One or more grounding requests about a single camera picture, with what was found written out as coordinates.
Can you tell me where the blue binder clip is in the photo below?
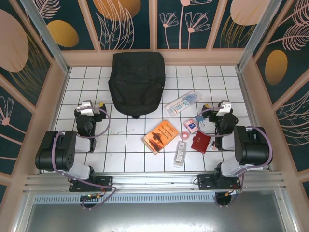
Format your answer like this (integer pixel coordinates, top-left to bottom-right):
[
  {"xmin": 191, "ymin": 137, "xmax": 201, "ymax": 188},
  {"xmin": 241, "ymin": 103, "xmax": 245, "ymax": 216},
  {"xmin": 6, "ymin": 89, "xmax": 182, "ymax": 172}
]
[{"xmin": 194, "ymin": 115, "xmax": 206, "ymax": 128}]

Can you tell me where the pink tissue pack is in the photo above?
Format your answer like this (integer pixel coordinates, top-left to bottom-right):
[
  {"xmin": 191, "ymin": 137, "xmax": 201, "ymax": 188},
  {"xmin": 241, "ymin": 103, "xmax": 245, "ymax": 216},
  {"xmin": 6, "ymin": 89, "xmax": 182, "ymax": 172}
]
[{"xmin": 183, "ymin": 118, "xmax": 199, "ymax": 135}]

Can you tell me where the clear pen pack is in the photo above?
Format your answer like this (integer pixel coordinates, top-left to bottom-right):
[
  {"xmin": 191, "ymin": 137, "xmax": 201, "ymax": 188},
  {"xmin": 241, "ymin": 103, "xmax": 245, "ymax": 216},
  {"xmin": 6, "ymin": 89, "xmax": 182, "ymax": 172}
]
[{"xmin": 163, "ymin": 89, "xmax": 204, "ymax": 117}]

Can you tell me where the red wallet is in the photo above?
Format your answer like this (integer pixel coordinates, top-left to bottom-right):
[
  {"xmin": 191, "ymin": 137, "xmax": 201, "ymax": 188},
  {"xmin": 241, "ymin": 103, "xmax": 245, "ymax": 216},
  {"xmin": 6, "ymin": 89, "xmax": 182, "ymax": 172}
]
[{"xmin": 191, "ymin": 130, "xmax": 212, "ymax": 154}]

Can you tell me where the black backpack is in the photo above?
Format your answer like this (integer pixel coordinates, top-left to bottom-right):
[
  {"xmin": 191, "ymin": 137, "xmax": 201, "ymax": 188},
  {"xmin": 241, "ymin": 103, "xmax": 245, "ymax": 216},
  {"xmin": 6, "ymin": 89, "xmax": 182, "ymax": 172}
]
[{"xmin": 108, "ymin": 51, "xmax": 167, "ymax": 119}]

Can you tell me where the clear tube blister pack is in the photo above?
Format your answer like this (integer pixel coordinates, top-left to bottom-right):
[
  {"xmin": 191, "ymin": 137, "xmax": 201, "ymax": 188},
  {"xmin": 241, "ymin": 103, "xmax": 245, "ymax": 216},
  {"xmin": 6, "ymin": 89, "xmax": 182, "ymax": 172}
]
[{"xmin": 173, "ymin": 140, "xmax": 187, "ymax": 168}]

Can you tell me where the orange paperback book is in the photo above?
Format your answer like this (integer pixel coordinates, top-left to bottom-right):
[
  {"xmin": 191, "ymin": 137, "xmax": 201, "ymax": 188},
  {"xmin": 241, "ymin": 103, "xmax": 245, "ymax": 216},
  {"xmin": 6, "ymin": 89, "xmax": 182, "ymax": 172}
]
[{"xmin": 141, "ymin": 119, "xmax": 180, "ymax": 155}]

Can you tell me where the grey metal panel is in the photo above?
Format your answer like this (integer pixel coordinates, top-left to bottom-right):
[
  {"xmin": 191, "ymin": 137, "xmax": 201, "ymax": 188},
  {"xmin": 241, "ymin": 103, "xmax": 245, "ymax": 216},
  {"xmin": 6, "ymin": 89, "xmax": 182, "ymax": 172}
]
[{"xmin": 14, "ymin": 190, "xmax": 298, "ymax": 232}]

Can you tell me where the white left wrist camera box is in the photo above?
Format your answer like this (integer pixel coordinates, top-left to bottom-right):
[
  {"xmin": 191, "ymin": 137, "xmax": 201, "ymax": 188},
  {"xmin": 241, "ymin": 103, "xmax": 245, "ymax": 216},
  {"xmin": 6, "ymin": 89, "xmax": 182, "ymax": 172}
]
[{"xmin": 80, "ymin": 100, "xmax": 94, "ymax": 116}]

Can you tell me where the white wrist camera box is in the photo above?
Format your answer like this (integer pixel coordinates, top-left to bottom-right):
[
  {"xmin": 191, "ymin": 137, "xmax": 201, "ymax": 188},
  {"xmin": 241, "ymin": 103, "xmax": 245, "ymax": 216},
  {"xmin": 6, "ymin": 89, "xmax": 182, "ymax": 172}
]
[
  {"xmin": 218, "ymin": 101, "xmax": 233, "ymax": 117},
  {"xmin": 80, "ymin": 100, "xmax": 94, "ymax": 116}
]

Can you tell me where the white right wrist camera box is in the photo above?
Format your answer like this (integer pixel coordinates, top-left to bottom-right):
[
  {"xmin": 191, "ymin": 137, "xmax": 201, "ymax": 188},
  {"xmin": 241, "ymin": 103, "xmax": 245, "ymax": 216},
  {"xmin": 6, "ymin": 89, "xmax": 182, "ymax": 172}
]
[{"xmin": 218, "ymin": 101, "xmax": 233, "ymax": 117}]

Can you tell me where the aluminium side rail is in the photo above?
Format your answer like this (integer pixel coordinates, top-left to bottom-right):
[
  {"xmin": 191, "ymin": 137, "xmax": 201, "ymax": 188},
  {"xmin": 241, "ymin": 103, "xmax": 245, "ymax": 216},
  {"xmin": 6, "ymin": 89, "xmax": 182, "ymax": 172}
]
[{"xmin": 235, "ymin": 66, "xmax": 275, "ymax": 171}]

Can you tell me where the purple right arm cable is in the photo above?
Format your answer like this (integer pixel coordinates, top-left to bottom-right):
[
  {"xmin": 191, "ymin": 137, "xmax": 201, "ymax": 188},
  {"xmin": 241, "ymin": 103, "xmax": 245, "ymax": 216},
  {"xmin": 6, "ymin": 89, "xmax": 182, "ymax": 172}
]
[{"xmin": 197, "ymin": 107, "xmax": 274, "ymax": 209}]

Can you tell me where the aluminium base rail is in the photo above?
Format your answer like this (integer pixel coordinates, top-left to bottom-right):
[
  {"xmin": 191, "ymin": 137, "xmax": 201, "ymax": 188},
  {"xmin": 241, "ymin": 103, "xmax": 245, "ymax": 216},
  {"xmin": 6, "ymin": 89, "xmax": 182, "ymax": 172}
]
[{"xmin": 23, "ymin": 171, "xmax": 288, "ymax": 194}]

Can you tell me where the aluminium left corner post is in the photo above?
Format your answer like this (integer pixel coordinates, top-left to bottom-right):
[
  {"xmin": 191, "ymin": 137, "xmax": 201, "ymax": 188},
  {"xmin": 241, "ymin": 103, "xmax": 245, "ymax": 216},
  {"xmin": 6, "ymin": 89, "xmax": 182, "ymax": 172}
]
[{"xmin": 19, "ymin": 0, "xmax": 71, "ymax": 74}]

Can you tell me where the aluminium corner post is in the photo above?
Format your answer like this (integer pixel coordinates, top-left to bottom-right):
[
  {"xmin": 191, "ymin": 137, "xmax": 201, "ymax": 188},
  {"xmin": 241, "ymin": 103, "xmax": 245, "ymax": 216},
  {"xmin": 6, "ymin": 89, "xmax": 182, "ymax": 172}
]
[
  {"xmin": 237, "ymin": 0, "xmax": 283, "ymax": 71},
  {"xmin": 19, "ymin": 0, "xmax": 71, "ymax": 74}
]

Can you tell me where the aluminium right corner post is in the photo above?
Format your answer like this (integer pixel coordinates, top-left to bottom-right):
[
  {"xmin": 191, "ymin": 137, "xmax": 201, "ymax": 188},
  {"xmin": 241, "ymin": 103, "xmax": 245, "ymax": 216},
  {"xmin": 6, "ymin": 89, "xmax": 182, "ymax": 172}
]
[{"xmin": 237, "ymin": 0, "xmax": 283, "ymax": 71}]

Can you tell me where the grey slotted cable duct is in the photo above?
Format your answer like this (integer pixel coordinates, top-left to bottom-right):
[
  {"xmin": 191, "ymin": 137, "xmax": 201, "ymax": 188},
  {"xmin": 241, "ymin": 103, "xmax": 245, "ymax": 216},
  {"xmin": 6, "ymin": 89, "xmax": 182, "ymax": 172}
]
[{"xmin": 32, "ymin": 194, "xmax": 276, "ymax": 205}]

